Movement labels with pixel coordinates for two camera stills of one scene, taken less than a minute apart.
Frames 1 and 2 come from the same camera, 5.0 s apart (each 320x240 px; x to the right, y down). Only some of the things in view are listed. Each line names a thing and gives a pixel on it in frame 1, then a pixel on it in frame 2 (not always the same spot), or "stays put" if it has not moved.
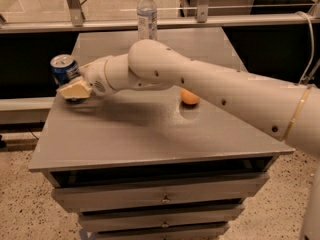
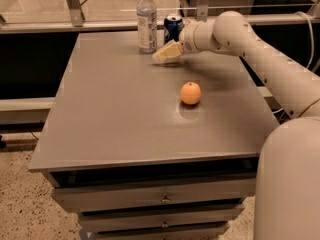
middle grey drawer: x=180 y=218 stays put
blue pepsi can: x=65 y=69 to x=173 y=27
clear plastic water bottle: x=147 y=16 stays put
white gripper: x=94 y=74 to x=188 y=40
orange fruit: x=189 y=97 stays put
